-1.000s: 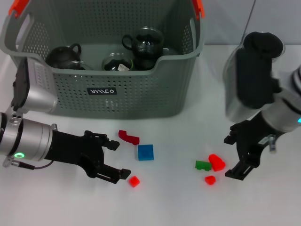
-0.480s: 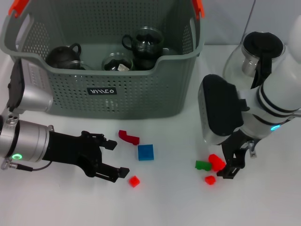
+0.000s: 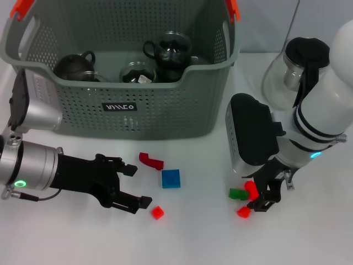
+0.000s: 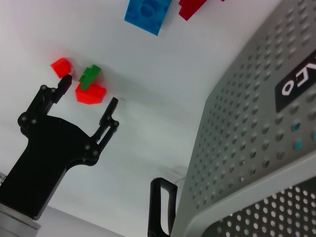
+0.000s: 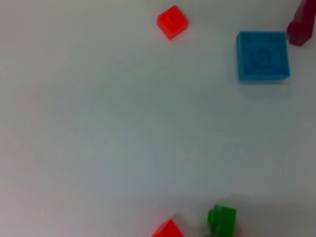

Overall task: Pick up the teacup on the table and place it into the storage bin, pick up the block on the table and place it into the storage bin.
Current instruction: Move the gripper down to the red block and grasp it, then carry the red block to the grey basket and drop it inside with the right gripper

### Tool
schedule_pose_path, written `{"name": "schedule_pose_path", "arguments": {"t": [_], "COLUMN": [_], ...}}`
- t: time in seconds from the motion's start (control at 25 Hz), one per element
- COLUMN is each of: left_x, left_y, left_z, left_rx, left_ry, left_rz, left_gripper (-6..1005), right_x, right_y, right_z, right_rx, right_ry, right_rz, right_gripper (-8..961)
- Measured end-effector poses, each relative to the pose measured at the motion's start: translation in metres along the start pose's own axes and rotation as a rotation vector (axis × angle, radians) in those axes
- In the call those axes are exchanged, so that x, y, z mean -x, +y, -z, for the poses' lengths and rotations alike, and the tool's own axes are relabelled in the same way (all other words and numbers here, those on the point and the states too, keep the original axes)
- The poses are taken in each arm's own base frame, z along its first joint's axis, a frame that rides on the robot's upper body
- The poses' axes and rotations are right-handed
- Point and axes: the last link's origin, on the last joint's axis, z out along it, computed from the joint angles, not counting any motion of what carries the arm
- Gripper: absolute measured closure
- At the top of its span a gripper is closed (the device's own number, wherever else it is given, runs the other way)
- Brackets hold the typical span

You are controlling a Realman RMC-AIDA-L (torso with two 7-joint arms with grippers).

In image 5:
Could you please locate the blue square brick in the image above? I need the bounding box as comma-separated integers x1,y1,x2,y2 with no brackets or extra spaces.
236,31,291,82

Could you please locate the small red sloped brick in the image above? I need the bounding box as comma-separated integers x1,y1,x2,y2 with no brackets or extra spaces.
150,219,185,237

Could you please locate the green car-shaped brick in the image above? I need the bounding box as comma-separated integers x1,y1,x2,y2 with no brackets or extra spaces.
206,204,237,237

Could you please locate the dark red angled brick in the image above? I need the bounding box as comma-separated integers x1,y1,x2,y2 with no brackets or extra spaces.
286,0,316,47

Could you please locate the small red square brick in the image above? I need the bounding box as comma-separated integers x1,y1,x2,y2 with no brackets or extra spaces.
156,4,190,41

